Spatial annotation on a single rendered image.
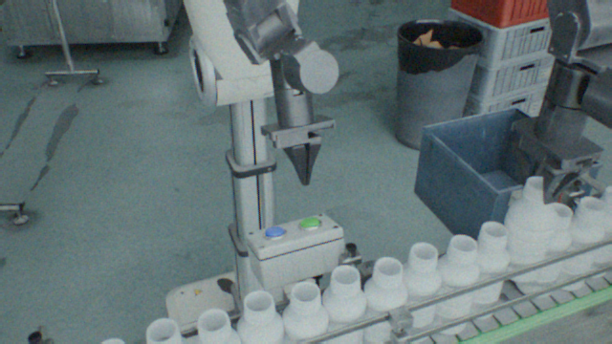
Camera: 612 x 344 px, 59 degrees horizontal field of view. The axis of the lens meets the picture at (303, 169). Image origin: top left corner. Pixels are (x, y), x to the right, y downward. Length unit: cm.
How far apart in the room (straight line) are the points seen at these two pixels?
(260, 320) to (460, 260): 29
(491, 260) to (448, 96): 219
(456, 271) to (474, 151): 88
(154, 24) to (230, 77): 321
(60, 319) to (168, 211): 72
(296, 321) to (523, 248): 35
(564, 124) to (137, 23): 384
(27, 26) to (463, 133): 363
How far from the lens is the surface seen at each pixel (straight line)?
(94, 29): 444
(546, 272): 94
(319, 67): 73
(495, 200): 130
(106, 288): 243
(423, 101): 298
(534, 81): 353
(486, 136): 164
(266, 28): 77
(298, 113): 79
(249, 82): 116
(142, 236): 262
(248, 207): 138
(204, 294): 194
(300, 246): 83
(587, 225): 94
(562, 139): 75
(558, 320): 101
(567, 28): 69
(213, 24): 109
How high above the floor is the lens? 168
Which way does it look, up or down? 35 degrees down
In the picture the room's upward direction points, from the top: straight up
